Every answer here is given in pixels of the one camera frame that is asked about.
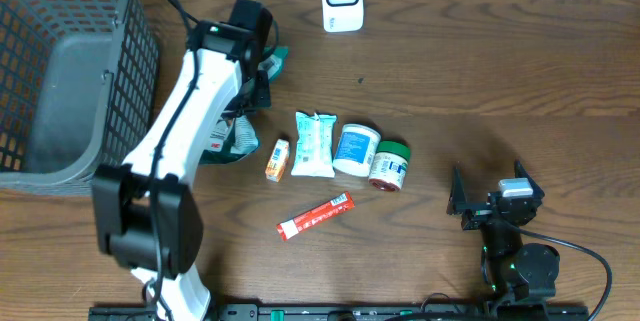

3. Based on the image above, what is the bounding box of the orange Kleenex tissue pack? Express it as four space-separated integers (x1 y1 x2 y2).
265 139 290 182

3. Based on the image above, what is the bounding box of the green lid jar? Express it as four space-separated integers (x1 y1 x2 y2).
368 141 411 192

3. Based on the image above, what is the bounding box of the mint green wipes pack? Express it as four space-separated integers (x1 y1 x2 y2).
291 112 337 178

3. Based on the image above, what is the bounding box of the red snack bar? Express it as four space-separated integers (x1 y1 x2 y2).
276 192 355 241

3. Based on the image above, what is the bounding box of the green white 3M package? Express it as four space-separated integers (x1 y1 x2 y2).
199 46 289 165

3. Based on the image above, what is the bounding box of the grey plastic mesh basket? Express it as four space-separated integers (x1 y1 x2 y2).
1 0 159 195

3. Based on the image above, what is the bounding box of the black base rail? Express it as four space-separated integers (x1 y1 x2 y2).
88 301 591 321

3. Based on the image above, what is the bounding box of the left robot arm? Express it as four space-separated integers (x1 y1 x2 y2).
88 0 273 320

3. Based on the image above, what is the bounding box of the white blue label jar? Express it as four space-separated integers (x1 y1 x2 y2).
333 124 381 177

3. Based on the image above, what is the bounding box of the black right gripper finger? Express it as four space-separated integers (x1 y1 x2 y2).
446 166 469 215
514 160 545 199

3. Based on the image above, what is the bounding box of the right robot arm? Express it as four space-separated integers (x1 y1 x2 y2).
447 161 560 305

